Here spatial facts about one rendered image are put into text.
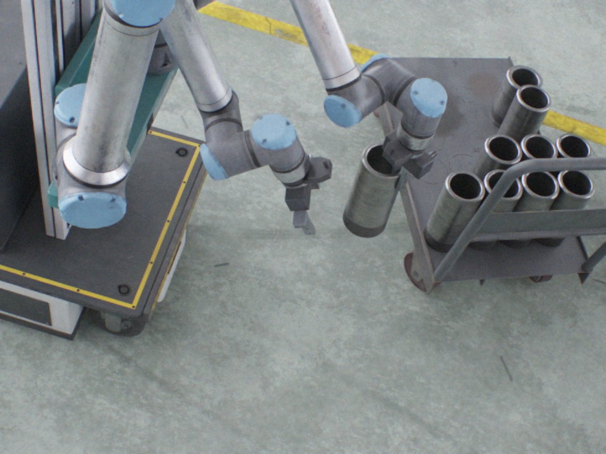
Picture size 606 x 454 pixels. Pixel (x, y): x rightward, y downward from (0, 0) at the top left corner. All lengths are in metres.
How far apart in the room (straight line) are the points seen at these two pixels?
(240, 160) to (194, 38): 0.30
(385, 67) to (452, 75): 1.36
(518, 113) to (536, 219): 0.59
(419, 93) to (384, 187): 0.35
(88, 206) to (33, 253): 0.77
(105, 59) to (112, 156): 0.28
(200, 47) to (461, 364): 1.59
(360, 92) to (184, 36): 0.45
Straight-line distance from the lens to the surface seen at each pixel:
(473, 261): 3.08
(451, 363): 3.16
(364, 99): 2.19
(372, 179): 2.45
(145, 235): 2.86
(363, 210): 2.56
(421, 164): 2.35
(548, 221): 2.79
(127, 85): 1.85
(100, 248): 2.83
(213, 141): 2.13
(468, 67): 3.67
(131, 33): 1.76
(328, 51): 2.15
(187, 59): 2.03
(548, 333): 3.35
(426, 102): 2.21
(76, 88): 2.25
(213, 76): 2.09
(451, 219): 2.92
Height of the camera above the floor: 2.67
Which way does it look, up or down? 53 degrees down
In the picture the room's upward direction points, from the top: 16 degrees clockwise
